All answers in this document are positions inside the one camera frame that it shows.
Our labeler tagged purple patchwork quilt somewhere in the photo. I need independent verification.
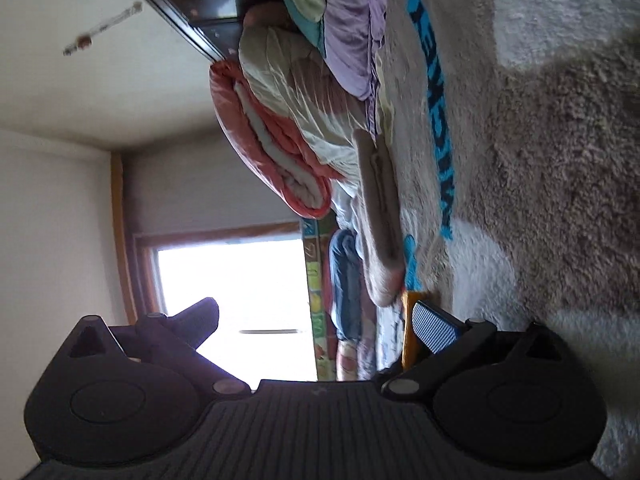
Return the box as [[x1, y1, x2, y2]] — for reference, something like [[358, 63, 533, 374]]
[[264, 0, 407, 134]]

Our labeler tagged grey pink folded garment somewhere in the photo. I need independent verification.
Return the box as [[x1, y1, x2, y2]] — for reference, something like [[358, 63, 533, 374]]
[[351, 129, 407, 308]]

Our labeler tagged cartoon printed blanket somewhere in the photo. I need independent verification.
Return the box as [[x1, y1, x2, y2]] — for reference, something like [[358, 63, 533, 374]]
[[369, 0, 640, 480]]

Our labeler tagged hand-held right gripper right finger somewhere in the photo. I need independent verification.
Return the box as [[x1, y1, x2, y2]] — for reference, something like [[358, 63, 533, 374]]
[[381, 300, 568, 401]]

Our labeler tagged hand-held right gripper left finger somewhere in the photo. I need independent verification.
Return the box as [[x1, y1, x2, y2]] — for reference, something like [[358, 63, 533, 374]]
[[67, 297, 253, 401]]

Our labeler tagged pink rolled quilt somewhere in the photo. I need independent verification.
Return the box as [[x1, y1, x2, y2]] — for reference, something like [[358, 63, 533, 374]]
[[209, 57, 335, 220]]

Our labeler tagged cream quilt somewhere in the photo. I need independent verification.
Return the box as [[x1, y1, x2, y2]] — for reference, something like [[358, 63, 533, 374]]
[[239, 25, 374, 197]]

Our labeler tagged window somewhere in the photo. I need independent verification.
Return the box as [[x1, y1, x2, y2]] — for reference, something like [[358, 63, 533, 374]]
[[150, 237, 321, 384]]

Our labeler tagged blue pillow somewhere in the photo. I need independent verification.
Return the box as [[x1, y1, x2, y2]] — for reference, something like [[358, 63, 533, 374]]
[[327, 229, 367, 344]]

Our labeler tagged hanging wall ornament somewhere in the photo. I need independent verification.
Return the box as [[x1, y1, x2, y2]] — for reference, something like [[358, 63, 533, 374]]
[[62, 2, 144, 57]]

